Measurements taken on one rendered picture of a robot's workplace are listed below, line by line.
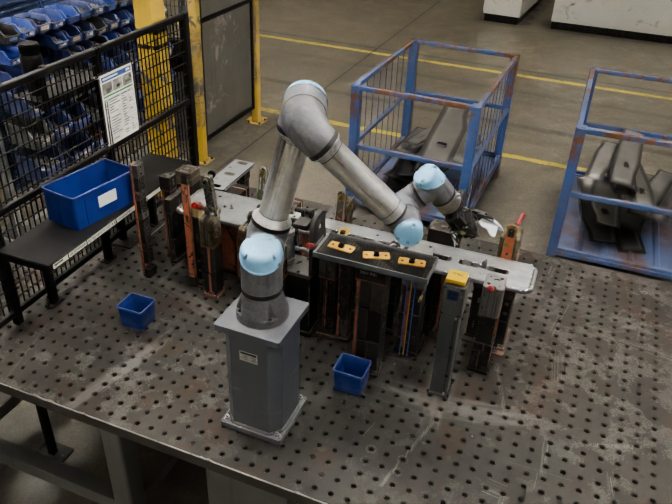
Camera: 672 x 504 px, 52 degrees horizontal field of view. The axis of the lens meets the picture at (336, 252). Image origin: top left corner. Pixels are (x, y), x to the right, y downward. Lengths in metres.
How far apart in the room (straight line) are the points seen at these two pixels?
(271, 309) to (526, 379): 1.00
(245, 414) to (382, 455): 0.43
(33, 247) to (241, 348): 0.91
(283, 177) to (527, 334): 1.24
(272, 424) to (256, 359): 0.25
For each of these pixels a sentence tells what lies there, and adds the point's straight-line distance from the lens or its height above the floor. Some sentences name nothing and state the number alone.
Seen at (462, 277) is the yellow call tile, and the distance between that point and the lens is 2.11.
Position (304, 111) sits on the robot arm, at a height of 1.71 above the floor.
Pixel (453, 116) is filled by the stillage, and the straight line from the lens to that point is 5.12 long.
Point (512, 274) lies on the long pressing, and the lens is 2.47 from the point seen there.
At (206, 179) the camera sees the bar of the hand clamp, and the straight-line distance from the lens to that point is 2.51.
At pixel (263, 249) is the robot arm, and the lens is 1.87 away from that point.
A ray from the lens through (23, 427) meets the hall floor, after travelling 3.41.
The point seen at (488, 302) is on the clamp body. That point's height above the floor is 1.00.
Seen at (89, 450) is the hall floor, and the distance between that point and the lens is 3.23.
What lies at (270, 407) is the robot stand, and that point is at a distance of 2.11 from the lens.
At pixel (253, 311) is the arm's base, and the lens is 1.93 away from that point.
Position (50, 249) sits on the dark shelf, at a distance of 2.55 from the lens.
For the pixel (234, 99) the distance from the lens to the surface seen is 5.85.
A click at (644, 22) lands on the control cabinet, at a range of 10.06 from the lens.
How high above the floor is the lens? 2.32
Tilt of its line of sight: 32 degrees down
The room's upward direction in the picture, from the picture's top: 3 degrees clockwise
